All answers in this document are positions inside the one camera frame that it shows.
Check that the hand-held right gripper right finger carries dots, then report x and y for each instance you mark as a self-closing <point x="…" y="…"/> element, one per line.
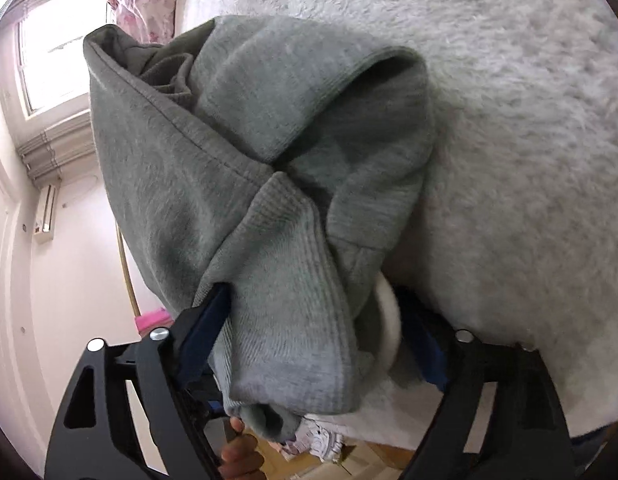
<point x="424" y="355"/>

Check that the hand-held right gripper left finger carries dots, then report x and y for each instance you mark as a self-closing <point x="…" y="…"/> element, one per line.
<point x="209" y="330"/>

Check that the grey zip hoodie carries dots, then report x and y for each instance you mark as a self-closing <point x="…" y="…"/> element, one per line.
<point x="239" y="160"/>

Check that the person's left hand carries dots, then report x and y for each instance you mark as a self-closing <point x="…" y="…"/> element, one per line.
<point x="241" y="460"/>

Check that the pink box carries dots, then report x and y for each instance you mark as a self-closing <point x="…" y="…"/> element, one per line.
<point x="151" y="322"/>

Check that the white sneakers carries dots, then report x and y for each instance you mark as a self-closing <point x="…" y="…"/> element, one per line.
<point x="324" y="442"/>

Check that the white air conditioner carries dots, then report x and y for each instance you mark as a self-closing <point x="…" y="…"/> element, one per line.
<point x="45" y="210"/>

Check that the white framed window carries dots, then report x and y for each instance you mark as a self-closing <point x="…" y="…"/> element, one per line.
<point x="54" y="45"/>

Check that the purple floral quilt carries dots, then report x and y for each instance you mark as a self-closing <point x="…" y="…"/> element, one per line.
<point x="144" y="5"/>

